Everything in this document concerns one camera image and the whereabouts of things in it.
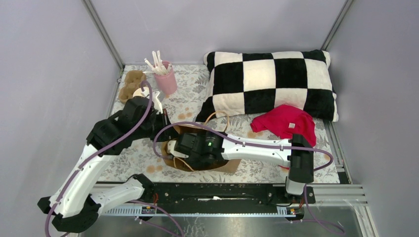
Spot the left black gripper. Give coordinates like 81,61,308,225
133,108,179,142

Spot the brown paper bag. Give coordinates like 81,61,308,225
160,121,241,174

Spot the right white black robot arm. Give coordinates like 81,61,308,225
167,131,314,203

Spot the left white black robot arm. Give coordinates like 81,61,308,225
38,95,170,236

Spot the stack of paper cups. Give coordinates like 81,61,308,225
132,87,150,98

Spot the pink straw holder cup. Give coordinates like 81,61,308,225
154,60,177,95

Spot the floral patterned table mat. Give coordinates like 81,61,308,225
99,65,340,183

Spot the brown cardboard cup carrier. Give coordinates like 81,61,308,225
118,70,146,104

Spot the white straws bundle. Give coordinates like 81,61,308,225
144,50,172,76

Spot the black white checkered pillow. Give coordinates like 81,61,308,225
196,50,339,122

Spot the red cloth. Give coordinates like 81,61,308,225
250,105,316,147

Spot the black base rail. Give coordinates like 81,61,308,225
139,182,304,215

